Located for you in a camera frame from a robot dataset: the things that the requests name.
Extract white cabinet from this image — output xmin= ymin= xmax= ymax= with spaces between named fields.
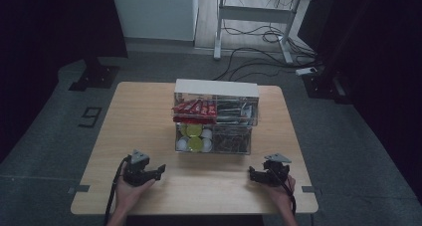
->
xmin=109 ymin=0 xmax=200 ymax=43

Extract black floor cables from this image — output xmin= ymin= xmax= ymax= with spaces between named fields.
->
xmin=212 ymin=0 xmax=323 ymax=83

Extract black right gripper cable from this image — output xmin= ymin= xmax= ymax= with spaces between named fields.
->
xmin=269 ymin=167 xmax=297 ymax=217

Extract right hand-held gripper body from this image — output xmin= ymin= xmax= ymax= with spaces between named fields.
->
xmin=262 ymin=152 xmax=293 ymax=188

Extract black stand base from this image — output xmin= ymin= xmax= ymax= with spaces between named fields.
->
xmin=301 ymin=68 xmax=353 ymax=106
xmin=68 ymin=55 xmax=120 ymax=93

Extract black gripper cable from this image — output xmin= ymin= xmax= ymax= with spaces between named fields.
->
xmin=269 ymin=167 xmax=297 ymax=217
xmin=104 ymin=155 xmax=132 ymax=226

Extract white metal frame desk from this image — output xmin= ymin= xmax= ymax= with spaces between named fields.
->
xmin=209 ymin=0 xmax=337 ymax=66

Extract clear organizer box white lid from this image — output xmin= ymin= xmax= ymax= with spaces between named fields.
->
xmin=171 ymin=79 xmax=261 ymax=156

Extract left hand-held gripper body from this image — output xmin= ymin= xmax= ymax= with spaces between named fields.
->
xmin=122 ymin=148 xmax=157 ymax=187

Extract pile of dark stir sticks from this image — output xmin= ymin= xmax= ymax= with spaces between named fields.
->
xmin=212 ymin=125 xmax=251 ymax=153

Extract row of red sachets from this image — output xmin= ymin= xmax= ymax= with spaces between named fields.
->
xmin=171 ymin=99 xmax=218 ymax=124

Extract person's right hand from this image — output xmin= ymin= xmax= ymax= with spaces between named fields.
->
xmin=264 ymin=174 xmax=297 ymax=218

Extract dark curtain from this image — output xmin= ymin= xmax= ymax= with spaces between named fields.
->
xmin=0 ymin=0 xmax=129 ymax=164
xmin=298 ymin=0 xmax=422 ymax=205

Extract person's left hand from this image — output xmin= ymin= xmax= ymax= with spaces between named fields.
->
xmin=113 ymin=176 xmax=157 ymax=218

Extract row of dark sachets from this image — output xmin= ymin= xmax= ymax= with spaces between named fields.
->
xmin=216 ymin=100 xmax=256 ymax=124

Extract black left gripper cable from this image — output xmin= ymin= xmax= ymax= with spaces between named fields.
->
xmin=104 ymin=155 xmax=132 ymax=226

